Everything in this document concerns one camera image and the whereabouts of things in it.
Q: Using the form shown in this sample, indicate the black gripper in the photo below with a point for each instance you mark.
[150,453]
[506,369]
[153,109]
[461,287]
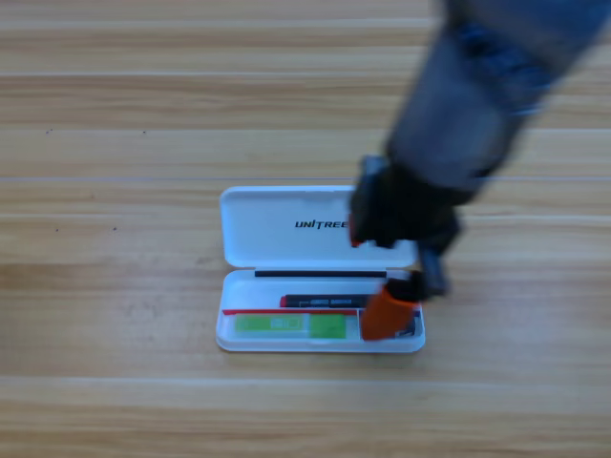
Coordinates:
[401,210]

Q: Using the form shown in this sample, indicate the black marker with red cap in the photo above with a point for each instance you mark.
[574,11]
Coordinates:
[329,301]

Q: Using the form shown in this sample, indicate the white Unitree pencil case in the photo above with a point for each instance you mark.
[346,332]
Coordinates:
[277,238]

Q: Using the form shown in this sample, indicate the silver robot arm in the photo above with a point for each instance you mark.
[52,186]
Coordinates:
[482,95]

